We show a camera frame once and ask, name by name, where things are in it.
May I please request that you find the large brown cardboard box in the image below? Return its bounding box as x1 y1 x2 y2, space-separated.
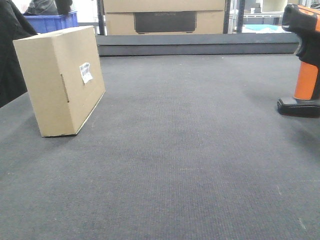
103 0 226 36

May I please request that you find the black bag in bin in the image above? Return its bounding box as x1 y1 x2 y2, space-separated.
23 0 73 16

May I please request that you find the blue plastic bin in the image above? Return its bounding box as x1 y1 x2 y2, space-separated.
24 10 79 34

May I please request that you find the small brown cardboard package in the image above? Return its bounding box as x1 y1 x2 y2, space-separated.
13 25 106 137

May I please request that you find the black jacket on chair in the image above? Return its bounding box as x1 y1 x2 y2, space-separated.
0 0 37 107

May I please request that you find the orange black barcode scanner gun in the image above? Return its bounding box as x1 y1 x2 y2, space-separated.
277 3 320 118

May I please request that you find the white barcode label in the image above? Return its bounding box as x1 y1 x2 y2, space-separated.
79 62 93 84

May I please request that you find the light blue cloth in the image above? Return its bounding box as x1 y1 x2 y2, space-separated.
242 24 285 34

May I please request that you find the black vertical post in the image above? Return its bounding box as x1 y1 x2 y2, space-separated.
236 0 246 33

